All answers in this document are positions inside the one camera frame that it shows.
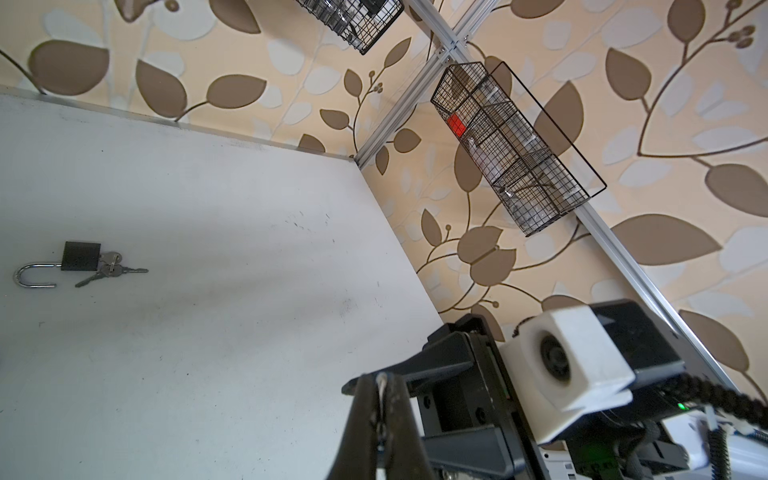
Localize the side wire basket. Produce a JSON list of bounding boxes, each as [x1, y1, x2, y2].
[[431, 61, 607, 236]]

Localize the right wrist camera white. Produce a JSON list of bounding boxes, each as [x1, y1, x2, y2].
[[499, 305, 636, 444]]

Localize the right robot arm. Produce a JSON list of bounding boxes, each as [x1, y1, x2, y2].
[[329, 300, 767, 479]]

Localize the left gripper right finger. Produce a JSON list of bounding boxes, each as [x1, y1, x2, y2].
[[379, 372, 435, 479]]

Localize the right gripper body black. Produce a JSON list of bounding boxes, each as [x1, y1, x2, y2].
[[342, 314, 540, 479]]

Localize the back wire basket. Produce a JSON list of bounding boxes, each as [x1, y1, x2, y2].
[[297, 0, 405, 55]]

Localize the black padlock front keys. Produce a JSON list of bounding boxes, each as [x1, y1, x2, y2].
[[13, 241, 149, 290]]

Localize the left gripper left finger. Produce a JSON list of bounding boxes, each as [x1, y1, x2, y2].
[[327, 374, 380, 480]]

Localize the red capped item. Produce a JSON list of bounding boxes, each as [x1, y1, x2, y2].
[[446, 114, 467, 140]]

